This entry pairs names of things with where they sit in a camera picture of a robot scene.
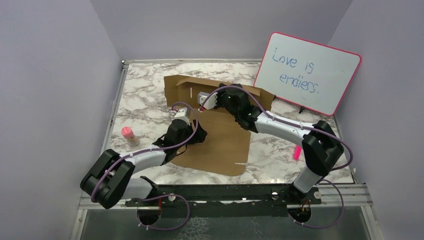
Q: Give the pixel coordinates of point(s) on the pink capped small bottle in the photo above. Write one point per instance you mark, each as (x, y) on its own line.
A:
(131, 138)

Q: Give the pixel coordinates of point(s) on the pink framed whiteboard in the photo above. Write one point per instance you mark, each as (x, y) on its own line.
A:
(309, 74)

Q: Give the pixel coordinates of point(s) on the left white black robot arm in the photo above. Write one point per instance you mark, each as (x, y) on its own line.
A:
(109, 179)

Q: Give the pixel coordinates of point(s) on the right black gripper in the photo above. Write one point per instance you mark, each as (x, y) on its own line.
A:
(219, 95)

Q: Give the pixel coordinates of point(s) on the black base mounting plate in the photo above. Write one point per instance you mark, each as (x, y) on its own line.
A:
(219, 200)

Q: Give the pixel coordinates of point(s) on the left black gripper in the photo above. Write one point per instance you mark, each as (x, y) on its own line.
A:
(200, 136)

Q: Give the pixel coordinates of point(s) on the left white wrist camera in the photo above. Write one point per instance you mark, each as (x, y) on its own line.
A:
(182, 114)

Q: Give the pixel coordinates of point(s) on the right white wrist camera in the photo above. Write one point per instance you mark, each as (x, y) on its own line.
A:
(207, 101)

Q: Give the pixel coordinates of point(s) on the pink marker pen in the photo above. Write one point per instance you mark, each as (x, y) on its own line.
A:
(297, 153)

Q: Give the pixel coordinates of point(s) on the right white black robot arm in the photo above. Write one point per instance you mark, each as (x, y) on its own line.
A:
(322, 149)

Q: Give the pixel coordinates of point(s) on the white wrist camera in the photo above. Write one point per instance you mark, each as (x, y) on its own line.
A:
(182, 114)
(207, 101)

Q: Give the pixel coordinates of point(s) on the brown cardboard box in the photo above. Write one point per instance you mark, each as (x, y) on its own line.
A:
(225, 149)

